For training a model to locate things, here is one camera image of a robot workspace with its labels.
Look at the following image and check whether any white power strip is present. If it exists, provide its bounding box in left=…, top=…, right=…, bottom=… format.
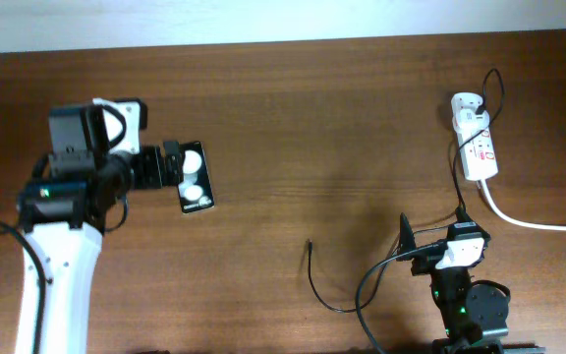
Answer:
left=451, top=92, right=498, bottom=182

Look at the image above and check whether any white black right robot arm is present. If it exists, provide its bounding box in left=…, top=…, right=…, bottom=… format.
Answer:
left=397, top=208, right=546, bottom=354

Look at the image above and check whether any white power strip cord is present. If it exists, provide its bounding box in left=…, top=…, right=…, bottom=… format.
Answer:
left=477, top=179, right=566, bottom=235

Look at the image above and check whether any white charger plug adapter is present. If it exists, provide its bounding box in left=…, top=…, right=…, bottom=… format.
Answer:
left=452, top=108, right=490, bottom=134

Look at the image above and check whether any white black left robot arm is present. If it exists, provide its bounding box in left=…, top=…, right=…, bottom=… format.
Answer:
left=11, top=141, right=184, bottom=353

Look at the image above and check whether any black charger cable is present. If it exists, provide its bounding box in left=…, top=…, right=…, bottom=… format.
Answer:
left=307, top=67, right=506, bottom=314

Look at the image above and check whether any black smartphone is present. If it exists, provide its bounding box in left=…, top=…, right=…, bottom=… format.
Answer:
left=178, top=141, right=215, bottom=214

